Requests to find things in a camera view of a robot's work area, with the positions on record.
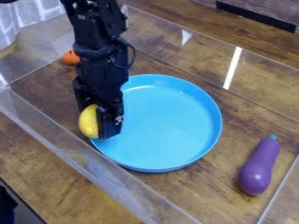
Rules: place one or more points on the orange toy carrot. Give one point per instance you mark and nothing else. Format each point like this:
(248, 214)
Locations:
(70, 58)

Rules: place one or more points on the yellow toy lemon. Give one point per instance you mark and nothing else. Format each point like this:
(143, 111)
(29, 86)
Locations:
(88, 126)

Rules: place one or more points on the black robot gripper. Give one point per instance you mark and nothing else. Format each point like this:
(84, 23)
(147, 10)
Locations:
(102, 74)

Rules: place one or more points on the white patterned curtain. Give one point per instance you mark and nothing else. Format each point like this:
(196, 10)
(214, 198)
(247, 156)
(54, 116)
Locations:
(19, 13)

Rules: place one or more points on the clear acrylic enclosure wall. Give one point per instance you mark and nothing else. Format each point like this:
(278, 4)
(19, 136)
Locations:
(242, 61)

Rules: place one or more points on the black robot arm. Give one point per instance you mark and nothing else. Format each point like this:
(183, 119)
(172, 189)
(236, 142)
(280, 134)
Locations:
(98, 23)

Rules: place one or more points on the round blue tray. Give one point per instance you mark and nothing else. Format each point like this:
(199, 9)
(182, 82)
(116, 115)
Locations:
(172, 125)

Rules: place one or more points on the purple toy eggplant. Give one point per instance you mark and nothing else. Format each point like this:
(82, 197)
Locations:
(255, 174)

